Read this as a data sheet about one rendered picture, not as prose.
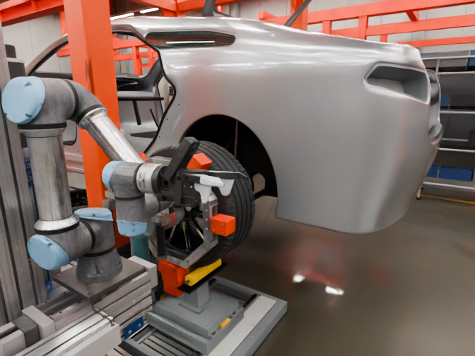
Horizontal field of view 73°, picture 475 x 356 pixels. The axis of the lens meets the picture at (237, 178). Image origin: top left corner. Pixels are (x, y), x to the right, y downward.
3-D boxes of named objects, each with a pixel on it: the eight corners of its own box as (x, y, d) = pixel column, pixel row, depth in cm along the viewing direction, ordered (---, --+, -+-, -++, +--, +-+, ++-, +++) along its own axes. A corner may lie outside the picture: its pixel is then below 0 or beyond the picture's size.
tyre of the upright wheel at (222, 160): (264, 155, 158) (168, 129, 191) (238, 163, 139) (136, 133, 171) (248, 268, 179) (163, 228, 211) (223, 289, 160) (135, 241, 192)
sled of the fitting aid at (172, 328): (244, 319, 197) (244, 305, 195) (207, 357, 168) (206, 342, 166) (183, 292, 224) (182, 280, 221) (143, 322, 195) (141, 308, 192)
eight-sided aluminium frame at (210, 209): (219, 273, 156) (217, 164, 143) (210, 279, 151) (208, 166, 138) (143, 245, 185) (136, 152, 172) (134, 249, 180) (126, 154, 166)
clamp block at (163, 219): (177, 220, 137) (176, 208, 135) (161, 227, 129) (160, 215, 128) (168, 217, 140) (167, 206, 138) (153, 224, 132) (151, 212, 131)
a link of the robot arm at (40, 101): (97, 255, 103) (76, 77, 89) (58, 279, 89) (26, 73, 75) (68, 249, 107) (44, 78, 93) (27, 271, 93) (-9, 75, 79)
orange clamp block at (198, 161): (204, 176, 150) (213, 162, 146) (193, 179, 144) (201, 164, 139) (194, 166, 152) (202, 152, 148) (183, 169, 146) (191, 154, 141)
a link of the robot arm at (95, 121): (72, 97, 105) (165, 212, 103) (42, 97, 95) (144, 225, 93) (90, 72, 100) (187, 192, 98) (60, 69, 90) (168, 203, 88)
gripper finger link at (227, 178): (242, 194, 82) (206, 194, 80) (243, 171, 82) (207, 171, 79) (245, 196, 79) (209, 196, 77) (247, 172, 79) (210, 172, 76)
